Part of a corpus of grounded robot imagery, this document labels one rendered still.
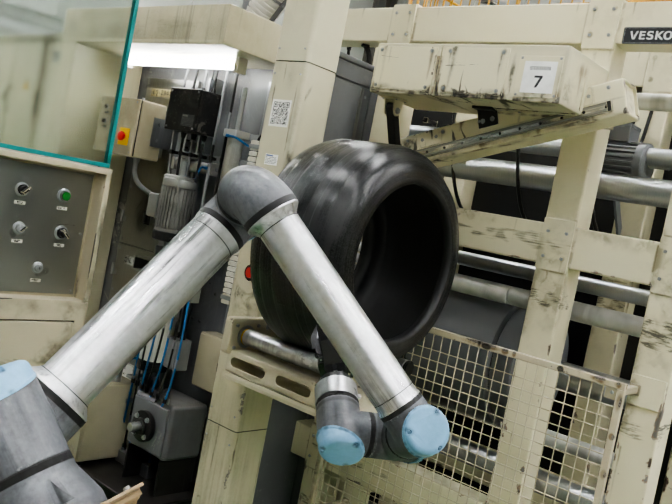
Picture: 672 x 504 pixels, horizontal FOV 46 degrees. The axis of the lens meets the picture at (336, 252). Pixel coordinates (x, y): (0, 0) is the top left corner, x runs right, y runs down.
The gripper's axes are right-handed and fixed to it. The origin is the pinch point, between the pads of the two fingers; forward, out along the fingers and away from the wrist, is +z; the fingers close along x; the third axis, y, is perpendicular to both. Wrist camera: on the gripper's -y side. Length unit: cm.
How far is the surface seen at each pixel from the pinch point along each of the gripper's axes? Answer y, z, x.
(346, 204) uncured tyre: -18.2, 15.6, 7.5
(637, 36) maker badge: -20, 68, 91
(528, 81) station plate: -23, 48, 57
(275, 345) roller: 19.1, 10.6, -16.3
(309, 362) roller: 17.5, 1.8, -7.5
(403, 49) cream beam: -22, 79, 29
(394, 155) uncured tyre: -18.8, 31.3, 20.3
